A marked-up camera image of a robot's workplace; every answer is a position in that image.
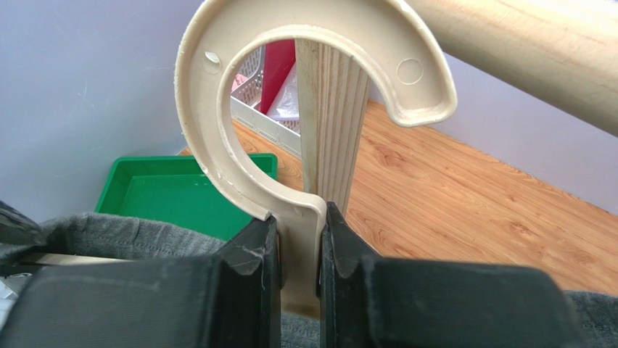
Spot wooden clothes rack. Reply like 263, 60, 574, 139
294, 0, 618, 218

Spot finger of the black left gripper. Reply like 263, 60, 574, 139
1, 201, 46, 246

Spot red folder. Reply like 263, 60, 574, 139
260, 39, 296, 114

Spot green plastic tray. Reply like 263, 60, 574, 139
95, 156, 251, 241

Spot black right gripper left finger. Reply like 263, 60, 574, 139
1, 217, 281, 347

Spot clear plastic bag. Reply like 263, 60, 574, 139
266, 65, 300, 121

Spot white file organizer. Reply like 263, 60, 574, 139
231, 46, 302, 159

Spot grey shorts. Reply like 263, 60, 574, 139
1, 213, 617, 347

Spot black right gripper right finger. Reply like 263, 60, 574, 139
319, 203, 586, 347

